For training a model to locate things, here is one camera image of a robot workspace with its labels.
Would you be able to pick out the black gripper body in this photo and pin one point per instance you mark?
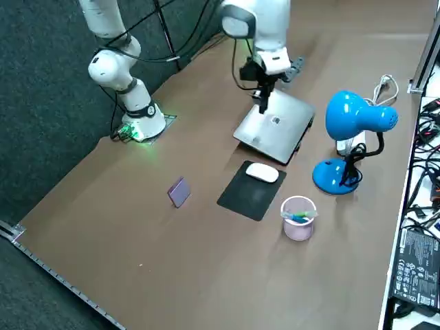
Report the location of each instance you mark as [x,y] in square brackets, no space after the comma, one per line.
[249,72]

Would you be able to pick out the grey laptop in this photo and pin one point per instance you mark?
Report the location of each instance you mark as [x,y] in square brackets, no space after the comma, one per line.
[271,134]

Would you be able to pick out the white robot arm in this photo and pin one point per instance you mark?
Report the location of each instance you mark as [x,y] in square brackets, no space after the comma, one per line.
[113,68]

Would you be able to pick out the white computer mouse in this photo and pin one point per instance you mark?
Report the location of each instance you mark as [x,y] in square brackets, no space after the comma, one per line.
[262,172]

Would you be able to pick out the black mouse pad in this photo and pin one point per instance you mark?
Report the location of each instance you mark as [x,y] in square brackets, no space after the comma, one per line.
[247,197]

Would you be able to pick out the blue desk lamp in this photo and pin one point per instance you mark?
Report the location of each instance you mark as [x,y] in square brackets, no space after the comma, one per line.
[343,113]

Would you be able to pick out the white power strip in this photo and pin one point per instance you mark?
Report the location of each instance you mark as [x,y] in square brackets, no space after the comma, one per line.
[342,146]

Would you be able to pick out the green pen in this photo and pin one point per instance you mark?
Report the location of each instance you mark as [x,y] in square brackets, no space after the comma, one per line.
[304,215]

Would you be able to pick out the blue pen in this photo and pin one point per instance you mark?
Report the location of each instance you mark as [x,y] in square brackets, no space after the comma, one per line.
[295,218]

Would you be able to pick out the pink pen cup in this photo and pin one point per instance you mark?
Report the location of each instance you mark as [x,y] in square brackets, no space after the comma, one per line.
[297,232]

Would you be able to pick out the black labelled power adapter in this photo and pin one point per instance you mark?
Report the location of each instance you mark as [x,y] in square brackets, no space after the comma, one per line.
[417,268]

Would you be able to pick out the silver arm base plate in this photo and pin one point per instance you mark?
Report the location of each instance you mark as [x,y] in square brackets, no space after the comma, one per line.
[168,118]

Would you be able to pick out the aluminium frame post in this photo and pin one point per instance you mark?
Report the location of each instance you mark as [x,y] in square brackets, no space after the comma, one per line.
[424,58]

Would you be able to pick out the aluminium table edge rail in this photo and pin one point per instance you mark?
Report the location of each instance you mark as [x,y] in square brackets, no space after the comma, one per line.
[51,271]

